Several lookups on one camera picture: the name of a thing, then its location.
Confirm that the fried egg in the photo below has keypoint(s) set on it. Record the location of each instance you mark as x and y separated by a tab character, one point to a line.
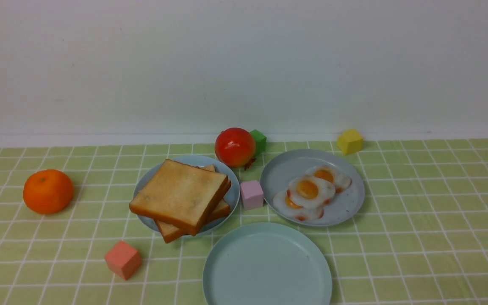
339	179
283	204
310	192

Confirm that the toast slice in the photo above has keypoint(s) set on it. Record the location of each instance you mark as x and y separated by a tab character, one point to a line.
170	232
225	191
181	195

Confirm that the red tomato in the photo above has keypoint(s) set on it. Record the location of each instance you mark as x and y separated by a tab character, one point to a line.
235	147

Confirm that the green cube block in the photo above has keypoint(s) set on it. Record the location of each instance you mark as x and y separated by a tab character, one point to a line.
260	141

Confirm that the grey plate with eggs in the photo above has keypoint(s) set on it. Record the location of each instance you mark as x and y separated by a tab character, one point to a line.
278	173

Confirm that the pink cube block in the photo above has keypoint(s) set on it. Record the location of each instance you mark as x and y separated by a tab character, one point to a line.
252	195

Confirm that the blue plate with toast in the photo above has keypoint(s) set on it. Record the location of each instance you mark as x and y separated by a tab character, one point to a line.
210	164

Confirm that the yellow cube block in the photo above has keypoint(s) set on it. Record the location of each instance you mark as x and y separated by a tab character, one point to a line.
350	142

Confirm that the light teal front plate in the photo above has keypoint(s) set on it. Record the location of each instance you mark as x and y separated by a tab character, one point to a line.
266	264

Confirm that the salmon red cube block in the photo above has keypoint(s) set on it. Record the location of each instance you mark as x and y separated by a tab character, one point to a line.
123	260

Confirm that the orange mandarin fruit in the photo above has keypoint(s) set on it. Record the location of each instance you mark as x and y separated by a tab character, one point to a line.
48	191

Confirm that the green checked tablecloth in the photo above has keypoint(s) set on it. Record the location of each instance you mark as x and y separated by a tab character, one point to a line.
421	236

